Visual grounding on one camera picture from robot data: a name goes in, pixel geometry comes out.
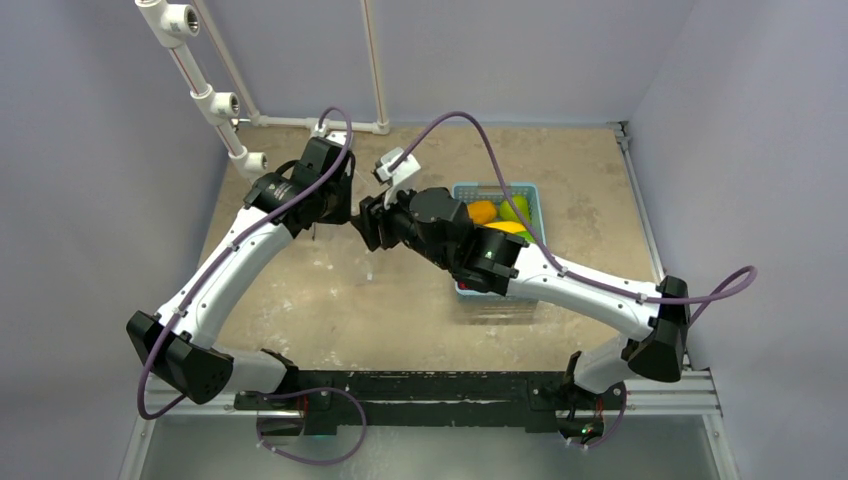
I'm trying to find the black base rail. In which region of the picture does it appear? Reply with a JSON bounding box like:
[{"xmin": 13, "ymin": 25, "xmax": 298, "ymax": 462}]
[{"xmin": 234, "ymin": 370, "xmax": 625, "ymax": 439}]

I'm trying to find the green pear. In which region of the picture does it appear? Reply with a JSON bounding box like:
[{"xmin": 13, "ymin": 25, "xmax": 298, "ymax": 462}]
[{"xmin": 498, "ymin": 195, "xmax": 532, "ymax": 223}]

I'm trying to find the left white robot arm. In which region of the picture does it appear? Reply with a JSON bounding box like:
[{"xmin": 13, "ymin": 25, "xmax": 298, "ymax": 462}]
[{"xmin": 126, "ymin": 137, "xmax": 355, "ymax": 409}]

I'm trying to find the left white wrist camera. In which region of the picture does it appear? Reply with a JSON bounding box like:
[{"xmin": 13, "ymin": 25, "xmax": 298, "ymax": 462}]
[{"xmin": 311, "ymin": 130, "xmax": 353, "ymax": 148}]

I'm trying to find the aluminium frame rail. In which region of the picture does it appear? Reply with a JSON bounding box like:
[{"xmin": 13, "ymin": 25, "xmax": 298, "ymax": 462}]
[{"xmin": 609, "ymin": 121, "xmax": 739, "ymax": 479}]

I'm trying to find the white pipe frame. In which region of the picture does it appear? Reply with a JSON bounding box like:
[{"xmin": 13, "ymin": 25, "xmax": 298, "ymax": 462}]
[{"xmin": 134, "ymin": 0, "xmax": 392, "ymax": 200}]

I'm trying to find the light blue plastic basket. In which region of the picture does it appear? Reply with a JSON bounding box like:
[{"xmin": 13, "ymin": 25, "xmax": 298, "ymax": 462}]
[{"xmin": 451, "ymin": 182, "xmax": 546, "ymax": 301}]

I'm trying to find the orange mango fruit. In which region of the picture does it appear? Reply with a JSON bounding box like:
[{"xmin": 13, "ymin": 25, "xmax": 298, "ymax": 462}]
[{"xmin": 467, "ymin": 200, "xmax": 499, "ymax": 225}]

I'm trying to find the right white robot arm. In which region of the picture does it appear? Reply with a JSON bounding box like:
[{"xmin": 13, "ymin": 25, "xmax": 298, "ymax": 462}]
[{"xmin": 351, "ymin": 187, "xmax": 690, "ymax": 407}]

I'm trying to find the yellow mango fruit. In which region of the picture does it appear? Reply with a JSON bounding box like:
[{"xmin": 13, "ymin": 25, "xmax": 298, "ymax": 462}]
[{"xmin": 485, "ymin": 221, "xmax": 527, "ymax": 234}]

